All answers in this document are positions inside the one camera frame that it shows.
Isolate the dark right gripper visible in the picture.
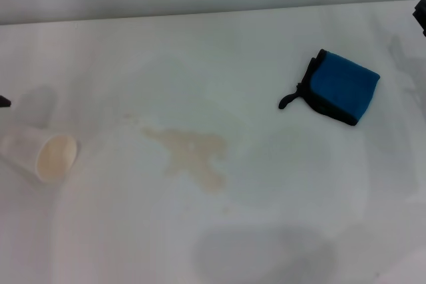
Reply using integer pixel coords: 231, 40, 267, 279
412, 0, 426, 37

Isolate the white paper cup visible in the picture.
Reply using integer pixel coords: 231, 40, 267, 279
0, 127, 81, 184

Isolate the blue rag with black trim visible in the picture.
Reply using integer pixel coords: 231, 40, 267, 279
278, 48, 381, 127

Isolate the brown water stain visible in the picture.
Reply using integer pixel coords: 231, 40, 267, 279
124, 112, 231, 215

